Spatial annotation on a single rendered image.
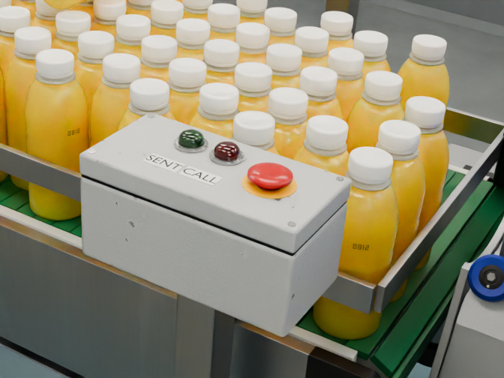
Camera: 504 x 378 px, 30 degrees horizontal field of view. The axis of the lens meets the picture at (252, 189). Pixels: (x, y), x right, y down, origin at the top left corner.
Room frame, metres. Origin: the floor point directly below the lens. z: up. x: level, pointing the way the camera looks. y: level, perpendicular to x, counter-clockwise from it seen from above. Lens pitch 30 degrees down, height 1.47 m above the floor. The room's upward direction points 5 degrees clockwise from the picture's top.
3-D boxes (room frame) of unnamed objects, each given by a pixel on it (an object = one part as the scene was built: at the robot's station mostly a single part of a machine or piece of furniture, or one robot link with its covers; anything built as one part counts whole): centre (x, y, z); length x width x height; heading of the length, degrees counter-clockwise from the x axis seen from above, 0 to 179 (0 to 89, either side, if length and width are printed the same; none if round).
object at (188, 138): (0.70, 0.05, 1.11); 0.02 x 0.02 x 0.01
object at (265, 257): (0.67, 0.03, 1.05); 0.20 x 0.10 x 0.10; 63
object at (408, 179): (0.80, -0.13, 0.98); 0.07 x 0.07 x 0.17
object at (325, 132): (0.79, -0.07, 1.07); 0.04 x 0.04 x 0.02
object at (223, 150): (0.68, 0.02, 1.11); 0.02 x 0.02 x 0.01
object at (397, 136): (0.80, -0.13, 1.07); 0.04 x 0.04 x 0.02
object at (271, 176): (0.64, -0.01, 1.11); 0.04 x 0.04 x 0.01
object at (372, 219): (0.74, -0.10, 0.98); 0.07 x 0.07 x 0.17
